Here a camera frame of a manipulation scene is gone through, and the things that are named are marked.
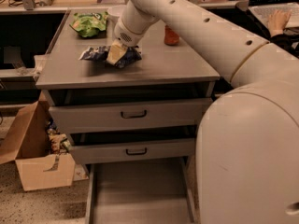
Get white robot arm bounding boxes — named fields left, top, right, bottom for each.
left=114, top=0, right=299, bottom=224

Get white bowl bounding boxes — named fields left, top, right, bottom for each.
left=107, top=5, right=125, bottom=23

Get bottom grey drawer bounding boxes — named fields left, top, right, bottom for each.
left=85, top=158, right=198, bottom=224

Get grey drawer cabinet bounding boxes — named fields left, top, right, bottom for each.
left=35, top=7, right=221, bottom=166

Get person's hand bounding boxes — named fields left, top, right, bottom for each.
left=268, top=10, right=292, bottom=36

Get top grey drawer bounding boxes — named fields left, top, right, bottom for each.
left=50, top=98, right=212, bottom=133

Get person in black clothes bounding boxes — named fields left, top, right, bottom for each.
left=270, top=34, right=299, bottom=58

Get orange soda can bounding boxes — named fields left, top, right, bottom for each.
left=164, top=26, right=179, bottom=46

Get laptop computer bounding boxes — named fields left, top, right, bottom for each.
left=248, top=0, right=299, bottom=28

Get middle grey drawer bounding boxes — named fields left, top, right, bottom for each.
left=70, top=138, right=195, bottom=164

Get grey drawer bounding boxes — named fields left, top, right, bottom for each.
left=50, top=98, right=212, bottom=133
left=70, top=138, right=195, bottom=164
left=85, top=158, right=198, bottom=224

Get green chip bag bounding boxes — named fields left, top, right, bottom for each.
left=70, top=12, right=107, bottom=38

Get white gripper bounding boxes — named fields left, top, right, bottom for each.
left=107, top=1, right=159, bottom=65

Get blue chip bag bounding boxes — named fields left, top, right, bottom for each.
left=79, top=46, right=142, bottom=69

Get cardboard box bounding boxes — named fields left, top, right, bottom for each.
left=0, top=94, right=75, bottom=191

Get snack packets in box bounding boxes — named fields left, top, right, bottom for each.
left=46, top=120, right=71, bottom=155

